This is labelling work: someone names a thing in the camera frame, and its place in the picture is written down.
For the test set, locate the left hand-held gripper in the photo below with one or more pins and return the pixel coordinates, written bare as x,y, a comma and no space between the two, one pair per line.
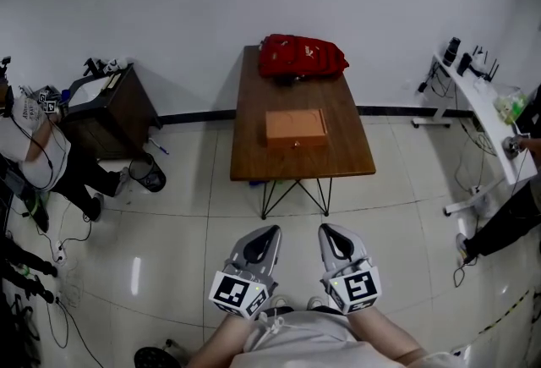
236,292

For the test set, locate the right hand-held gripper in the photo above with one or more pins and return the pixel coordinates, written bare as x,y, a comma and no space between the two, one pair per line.
359,288

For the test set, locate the orange box drawer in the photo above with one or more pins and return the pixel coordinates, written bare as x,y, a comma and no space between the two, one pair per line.
281,143

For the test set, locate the orange box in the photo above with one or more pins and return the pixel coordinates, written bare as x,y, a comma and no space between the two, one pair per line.
293,123

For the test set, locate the person's left forearm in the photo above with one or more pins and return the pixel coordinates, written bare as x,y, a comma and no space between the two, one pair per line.
222,341

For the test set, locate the person's right forearm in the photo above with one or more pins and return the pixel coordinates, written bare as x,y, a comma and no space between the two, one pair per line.
380,334

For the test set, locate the person's left shoe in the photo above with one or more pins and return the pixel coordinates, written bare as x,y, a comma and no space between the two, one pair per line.
280,301

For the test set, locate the person's shoe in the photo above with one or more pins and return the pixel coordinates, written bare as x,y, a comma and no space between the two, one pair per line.
315,302
280,301

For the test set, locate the person's right shoe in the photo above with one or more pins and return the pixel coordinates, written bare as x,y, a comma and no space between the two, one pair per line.
315,302

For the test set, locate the wooden table with black legs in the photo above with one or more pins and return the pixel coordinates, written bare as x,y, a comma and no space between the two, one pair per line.
296,163

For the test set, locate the person's white clothing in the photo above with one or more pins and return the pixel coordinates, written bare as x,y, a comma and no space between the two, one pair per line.
304,341

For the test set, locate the black mesh waste bin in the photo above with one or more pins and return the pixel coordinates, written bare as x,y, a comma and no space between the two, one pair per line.
148,174

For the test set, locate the blue pen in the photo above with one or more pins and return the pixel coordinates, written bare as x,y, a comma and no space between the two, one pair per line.
160,147

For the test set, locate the white power strip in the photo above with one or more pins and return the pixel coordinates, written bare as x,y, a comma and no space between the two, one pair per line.
477,189
60,252

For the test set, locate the black round stool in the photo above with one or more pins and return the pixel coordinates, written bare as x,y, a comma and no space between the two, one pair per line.
156,358

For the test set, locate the dark wooden cabinet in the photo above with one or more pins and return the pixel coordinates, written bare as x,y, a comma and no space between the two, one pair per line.
118,116

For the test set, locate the red backpack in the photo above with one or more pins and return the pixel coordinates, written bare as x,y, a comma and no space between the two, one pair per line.
300,55

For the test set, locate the white standing desk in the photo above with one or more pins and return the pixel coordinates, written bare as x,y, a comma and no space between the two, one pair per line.
482,108

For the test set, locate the round metal object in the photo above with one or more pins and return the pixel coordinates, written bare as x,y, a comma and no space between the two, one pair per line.
512,146

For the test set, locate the small black device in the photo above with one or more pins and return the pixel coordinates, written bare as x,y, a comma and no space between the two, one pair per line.
464,64

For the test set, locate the clear bag with green contents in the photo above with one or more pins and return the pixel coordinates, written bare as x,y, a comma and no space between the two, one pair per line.
511,104

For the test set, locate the black cylindrical bottle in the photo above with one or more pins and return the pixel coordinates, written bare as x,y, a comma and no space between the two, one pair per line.
452,51

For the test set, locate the black router with antennas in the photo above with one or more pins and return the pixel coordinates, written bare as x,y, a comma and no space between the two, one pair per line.
486,70

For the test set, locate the black tripod legs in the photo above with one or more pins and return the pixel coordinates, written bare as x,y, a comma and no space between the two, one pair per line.
25,265

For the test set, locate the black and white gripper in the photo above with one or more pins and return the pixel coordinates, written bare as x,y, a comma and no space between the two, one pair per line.
103,66

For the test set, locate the black wall plug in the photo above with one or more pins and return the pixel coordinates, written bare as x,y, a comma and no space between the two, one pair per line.
422,87

